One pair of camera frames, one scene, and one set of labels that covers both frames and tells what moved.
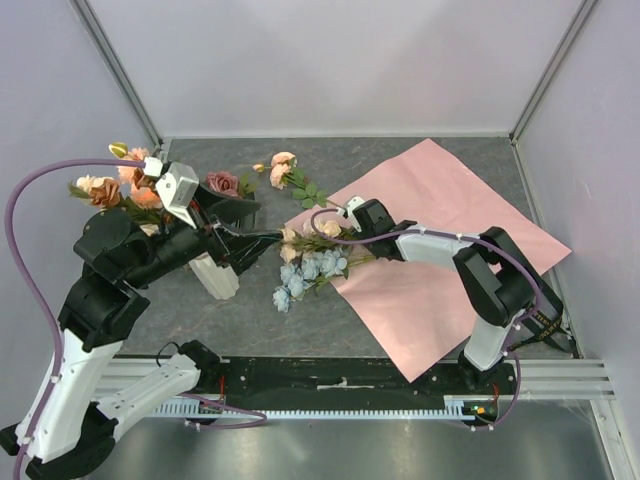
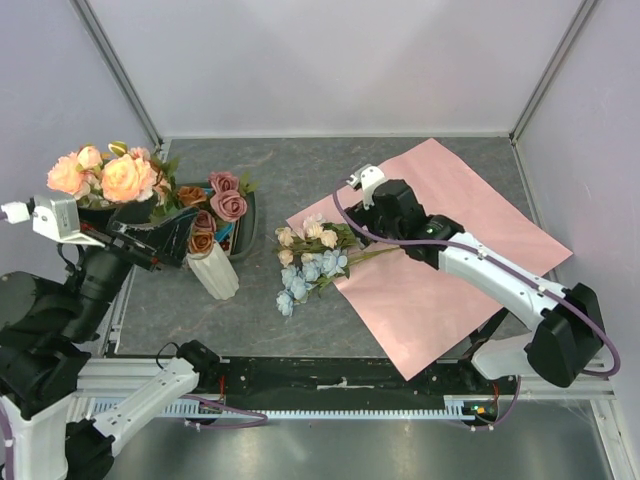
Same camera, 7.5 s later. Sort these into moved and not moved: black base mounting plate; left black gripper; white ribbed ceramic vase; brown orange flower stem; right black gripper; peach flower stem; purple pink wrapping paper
Moved: right black gripper; brown orange flower stem; left black gripper; peach flower stem
Not moved: purple pink wrapping paper; black base mounting plate; white ribbed ceramic vase
